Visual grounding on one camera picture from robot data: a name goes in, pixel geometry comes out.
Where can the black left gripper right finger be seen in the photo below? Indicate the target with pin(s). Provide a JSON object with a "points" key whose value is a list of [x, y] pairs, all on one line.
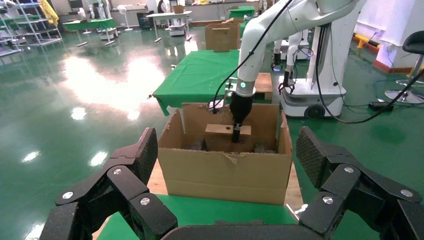
{"points": [[342, 185]]}

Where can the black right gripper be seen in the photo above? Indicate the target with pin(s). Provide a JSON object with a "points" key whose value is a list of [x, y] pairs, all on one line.
{"points": [[242, 107]]}

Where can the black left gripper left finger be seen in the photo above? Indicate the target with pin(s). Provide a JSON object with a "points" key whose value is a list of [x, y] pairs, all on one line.
{"points": [[127, 185]]}

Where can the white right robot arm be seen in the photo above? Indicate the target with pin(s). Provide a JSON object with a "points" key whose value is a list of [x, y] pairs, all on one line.
{"points": [[265, 30]]}

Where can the large open cardboard carton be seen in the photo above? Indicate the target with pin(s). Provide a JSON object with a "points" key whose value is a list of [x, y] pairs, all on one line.
{"points": [[225, 179]]}

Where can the upright cardboard box with flap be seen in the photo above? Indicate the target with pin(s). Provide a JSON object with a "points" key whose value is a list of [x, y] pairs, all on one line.
{"points": [[222, 36]]}

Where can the gray cylinder part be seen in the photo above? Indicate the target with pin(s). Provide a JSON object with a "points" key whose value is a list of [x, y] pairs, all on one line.
{"points": [[263, 148], [197, 145]]}

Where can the silver metal table clamp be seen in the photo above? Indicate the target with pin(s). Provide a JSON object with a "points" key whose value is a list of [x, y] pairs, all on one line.
{"points": [[300, 209]]}

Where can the brown wooden block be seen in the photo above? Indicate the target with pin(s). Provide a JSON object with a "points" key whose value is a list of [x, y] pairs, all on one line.
{"points": [[264, 84]]}

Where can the green cloth covered table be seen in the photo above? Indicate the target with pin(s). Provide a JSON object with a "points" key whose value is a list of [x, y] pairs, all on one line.
{"points": [[195, 76]]}

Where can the black power strip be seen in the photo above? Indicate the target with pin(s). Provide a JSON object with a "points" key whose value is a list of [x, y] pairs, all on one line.
{"points": [[381, 106]]}

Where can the white robot body with base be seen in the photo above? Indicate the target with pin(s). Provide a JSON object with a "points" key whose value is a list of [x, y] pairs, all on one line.
{"points": [[328, 96]]}

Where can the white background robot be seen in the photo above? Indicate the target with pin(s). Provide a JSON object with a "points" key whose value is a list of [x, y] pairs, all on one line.
{"points": [[294, 46]]}

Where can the white table with legs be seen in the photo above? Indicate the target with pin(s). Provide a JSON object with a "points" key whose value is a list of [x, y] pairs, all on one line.
{"points": [[169, 15]]}

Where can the black swivel bar stool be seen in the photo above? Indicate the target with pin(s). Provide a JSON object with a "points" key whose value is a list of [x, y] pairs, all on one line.
{"points": [[415, 41]]}

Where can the long green cloth table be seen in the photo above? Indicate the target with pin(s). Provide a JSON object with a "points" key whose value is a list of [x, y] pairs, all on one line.
{"points": [[89, 24]]}

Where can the white metal shelf rack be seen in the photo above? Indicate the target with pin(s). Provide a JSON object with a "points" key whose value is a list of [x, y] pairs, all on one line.
{"points": [[33, 33]]}

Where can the yellow hanging cloth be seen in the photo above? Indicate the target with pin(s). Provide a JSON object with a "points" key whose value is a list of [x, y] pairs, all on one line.
{"points": [[49, 11]]}

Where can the white pedestal fan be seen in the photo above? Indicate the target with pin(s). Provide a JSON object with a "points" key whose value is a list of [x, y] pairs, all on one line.
{"points": [[124, 11]]}

